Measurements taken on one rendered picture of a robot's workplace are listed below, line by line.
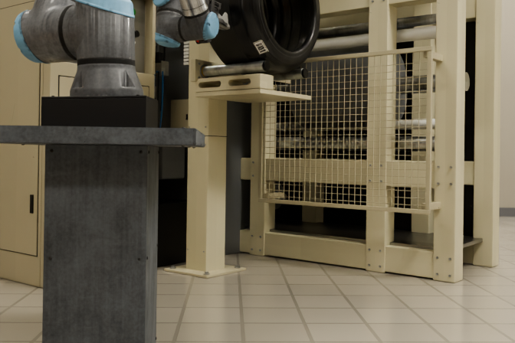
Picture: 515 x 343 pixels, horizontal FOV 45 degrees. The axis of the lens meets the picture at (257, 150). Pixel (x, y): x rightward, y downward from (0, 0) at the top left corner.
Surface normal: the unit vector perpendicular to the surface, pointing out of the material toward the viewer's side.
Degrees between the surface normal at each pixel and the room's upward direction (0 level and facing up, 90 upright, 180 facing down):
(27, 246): 90
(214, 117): 90
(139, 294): 90
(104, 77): 72
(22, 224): 90
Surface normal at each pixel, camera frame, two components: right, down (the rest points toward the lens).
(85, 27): -0.43, 0.04
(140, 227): 0.04, 0.00
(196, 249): -0.62, -0.01
